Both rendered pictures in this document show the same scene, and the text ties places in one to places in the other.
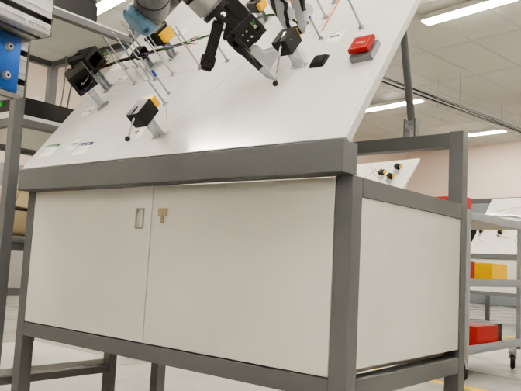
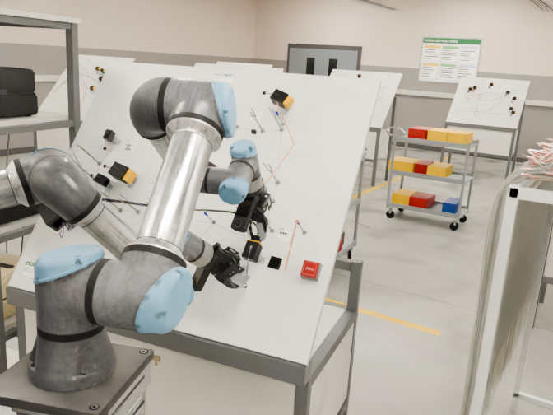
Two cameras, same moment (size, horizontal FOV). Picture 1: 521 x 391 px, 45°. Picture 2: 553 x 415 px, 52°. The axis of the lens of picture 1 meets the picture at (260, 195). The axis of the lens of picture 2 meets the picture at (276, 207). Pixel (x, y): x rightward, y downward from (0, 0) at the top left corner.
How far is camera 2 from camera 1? 1.20 m
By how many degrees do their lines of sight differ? 27
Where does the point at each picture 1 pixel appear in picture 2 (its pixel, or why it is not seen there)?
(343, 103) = (300, 325)
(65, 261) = not seen: hidden behind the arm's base
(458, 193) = (354, 304)
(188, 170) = (181, 346)
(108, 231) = not seen: hidden behind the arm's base
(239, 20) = (224, 263)
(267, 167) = (247, 366)
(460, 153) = (357, 277)
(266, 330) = not seen: outside the picture
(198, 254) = (189, 394)
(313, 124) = (280, 340)
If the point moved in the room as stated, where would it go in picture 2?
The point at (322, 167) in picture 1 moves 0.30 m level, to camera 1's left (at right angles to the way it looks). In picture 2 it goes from (289, 380) to (188, 391)
